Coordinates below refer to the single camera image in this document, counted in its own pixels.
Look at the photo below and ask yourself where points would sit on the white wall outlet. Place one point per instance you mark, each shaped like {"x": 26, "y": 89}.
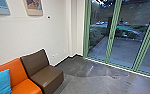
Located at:
{"x": 56, "y": 54}

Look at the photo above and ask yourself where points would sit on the orange sofa seat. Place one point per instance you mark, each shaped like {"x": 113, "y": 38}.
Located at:
{"x": 16, "y": 78}

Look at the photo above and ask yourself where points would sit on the brown sofa seat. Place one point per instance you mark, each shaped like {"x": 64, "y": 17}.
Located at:
{"x": 41, "y": 71}

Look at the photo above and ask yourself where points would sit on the green framed glass door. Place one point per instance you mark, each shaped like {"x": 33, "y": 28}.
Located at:
{"x": 111, "y": 33}

